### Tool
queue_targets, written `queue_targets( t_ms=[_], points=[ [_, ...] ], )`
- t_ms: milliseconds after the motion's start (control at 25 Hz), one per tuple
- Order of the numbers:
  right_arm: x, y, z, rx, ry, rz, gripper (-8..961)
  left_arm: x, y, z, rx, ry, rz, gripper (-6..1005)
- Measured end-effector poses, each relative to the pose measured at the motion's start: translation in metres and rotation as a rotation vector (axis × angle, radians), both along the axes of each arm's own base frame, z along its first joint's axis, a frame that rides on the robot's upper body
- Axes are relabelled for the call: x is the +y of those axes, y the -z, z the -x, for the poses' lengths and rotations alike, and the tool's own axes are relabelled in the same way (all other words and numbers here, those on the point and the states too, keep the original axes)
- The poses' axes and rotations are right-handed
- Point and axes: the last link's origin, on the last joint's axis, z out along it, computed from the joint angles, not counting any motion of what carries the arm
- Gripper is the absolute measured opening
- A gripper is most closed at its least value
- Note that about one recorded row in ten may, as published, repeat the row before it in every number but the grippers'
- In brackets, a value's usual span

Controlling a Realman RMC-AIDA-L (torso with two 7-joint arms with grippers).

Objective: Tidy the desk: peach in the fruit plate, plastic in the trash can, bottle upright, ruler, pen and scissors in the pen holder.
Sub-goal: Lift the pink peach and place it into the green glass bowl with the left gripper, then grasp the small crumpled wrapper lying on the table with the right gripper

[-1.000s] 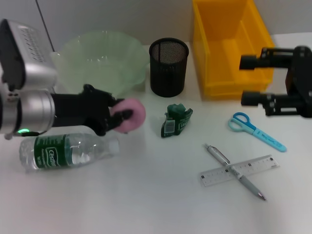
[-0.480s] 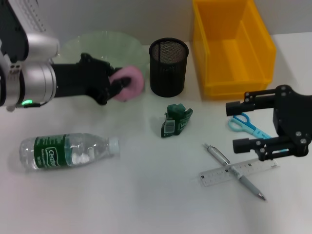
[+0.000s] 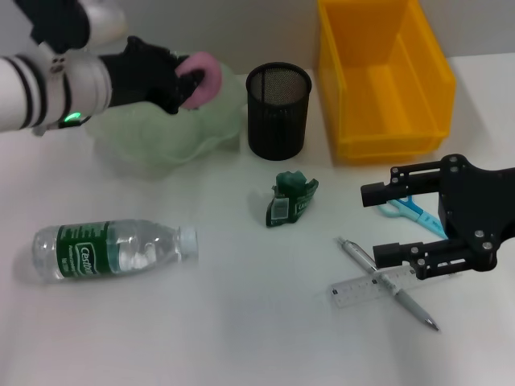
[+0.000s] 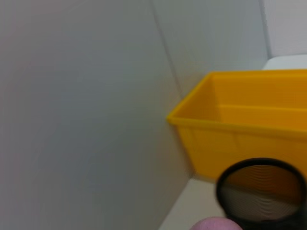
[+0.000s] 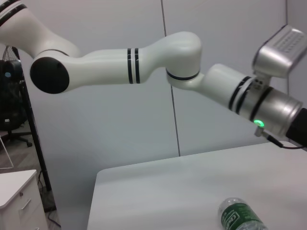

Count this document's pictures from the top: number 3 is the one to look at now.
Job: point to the clear green-label water bottle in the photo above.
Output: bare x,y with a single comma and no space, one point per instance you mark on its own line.
100,257

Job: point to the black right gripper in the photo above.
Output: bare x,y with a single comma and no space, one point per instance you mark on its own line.
475,209

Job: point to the blue scissors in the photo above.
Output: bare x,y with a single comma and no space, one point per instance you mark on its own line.
406,207

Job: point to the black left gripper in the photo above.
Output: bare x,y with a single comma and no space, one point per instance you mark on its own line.
137,76

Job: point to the black mesh pen holder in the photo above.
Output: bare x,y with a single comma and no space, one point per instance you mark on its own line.
277,120

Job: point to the silver grey pen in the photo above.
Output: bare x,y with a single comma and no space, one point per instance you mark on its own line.
362,257

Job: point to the green glass fruit plate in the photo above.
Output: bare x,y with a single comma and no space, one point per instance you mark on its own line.
161,136

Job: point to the pink peach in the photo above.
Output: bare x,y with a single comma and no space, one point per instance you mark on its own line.
211,78

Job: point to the yellow plastic bin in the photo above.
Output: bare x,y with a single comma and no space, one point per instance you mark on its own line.
362,100

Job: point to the green plastic wrapper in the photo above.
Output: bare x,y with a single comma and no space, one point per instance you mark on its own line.
287,201

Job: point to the transparent plastic ruler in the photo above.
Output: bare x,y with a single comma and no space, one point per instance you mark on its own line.
354,291

